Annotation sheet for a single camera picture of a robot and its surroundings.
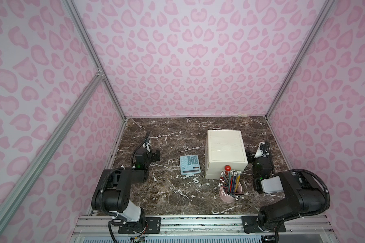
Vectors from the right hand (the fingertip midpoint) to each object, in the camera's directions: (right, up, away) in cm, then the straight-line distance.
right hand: (257, 146), depth 90 cm
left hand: (-64, -1, +5) cm, 64 cm away
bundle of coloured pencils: (-20, -16, -13) cm, 29 cm away
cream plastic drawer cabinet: (-22, 0, -14) cm, 27 cm away
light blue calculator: (-40, -11, +3) cm, 41 cm away
